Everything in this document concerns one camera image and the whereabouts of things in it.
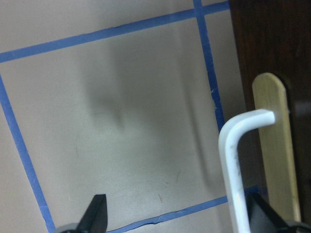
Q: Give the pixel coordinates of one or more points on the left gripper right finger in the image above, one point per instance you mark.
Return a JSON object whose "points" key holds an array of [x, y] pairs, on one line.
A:
{"points": [[264, 219]]}

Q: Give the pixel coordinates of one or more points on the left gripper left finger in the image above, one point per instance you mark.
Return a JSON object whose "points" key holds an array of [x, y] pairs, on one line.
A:
{"points": [[94, 219]]}

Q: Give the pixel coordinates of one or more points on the white drawer handle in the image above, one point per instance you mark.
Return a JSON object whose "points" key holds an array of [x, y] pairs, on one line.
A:
{"points": [[228, 141]]}

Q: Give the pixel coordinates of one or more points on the light wood drawer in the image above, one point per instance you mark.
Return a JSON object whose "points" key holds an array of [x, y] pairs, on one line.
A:
{"points": [[277, 147]]}

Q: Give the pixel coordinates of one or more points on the dark wooden cabinet box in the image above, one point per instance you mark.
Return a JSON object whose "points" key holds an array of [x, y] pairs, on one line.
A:
{"points": [[273, 40]]}

